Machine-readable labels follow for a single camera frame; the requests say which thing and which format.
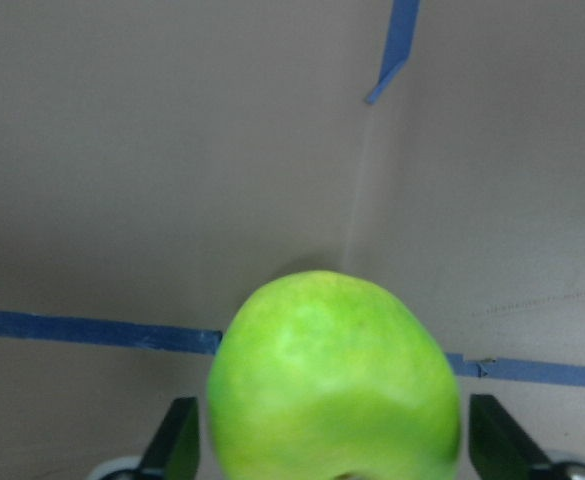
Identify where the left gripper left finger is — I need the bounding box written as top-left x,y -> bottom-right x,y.
136,397 -> 201,480

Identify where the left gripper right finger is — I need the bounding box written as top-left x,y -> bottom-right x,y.
468,394 -> 567,480

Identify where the brown paper table mat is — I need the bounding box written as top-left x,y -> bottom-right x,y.
0,0 -> 585,480

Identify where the green apple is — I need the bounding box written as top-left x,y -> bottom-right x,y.
207,271 -> 461,479

